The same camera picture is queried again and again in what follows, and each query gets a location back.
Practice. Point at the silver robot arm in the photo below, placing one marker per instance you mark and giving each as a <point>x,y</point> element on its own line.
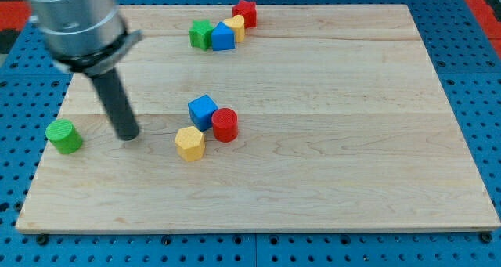
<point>84,36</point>

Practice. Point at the blue cube block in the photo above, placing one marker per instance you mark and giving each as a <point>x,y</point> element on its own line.
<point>201,110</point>

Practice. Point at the yellow hexagon block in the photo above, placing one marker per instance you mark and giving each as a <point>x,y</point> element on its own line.
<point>190,143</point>

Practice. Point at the red cylinder block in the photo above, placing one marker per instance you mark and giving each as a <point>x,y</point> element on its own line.
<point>225,125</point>

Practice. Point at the wooden board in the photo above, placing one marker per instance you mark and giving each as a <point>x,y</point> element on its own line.
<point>343,127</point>

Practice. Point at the green star block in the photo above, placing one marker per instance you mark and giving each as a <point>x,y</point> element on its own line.
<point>200,34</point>

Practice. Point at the yellow heart block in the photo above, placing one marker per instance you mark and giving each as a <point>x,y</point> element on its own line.
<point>237,25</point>

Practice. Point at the red star block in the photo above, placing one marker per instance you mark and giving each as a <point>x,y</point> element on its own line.
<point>248,10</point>

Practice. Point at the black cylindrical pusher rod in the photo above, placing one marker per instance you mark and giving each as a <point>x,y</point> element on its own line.
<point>116,105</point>

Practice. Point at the green cylinder block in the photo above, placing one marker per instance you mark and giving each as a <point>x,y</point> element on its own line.
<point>63,135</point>

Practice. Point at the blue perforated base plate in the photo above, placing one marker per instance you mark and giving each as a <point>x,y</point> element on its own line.
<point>468,66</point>

